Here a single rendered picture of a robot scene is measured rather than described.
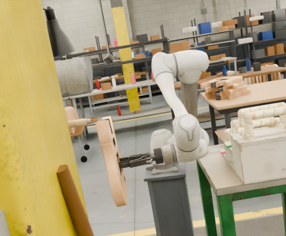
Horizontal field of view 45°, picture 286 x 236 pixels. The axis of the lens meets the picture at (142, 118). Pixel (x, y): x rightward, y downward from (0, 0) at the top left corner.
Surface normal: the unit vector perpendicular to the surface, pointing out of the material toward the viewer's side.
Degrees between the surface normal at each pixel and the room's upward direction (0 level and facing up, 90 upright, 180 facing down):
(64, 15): 90
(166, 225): 90
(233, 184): 0
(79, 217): 97
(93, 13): 90
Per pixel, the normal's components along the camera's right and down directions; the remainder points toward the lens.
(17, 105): 0.99, -0.17
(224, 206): 0.02, 0.20
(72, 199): 0.34, 0.25
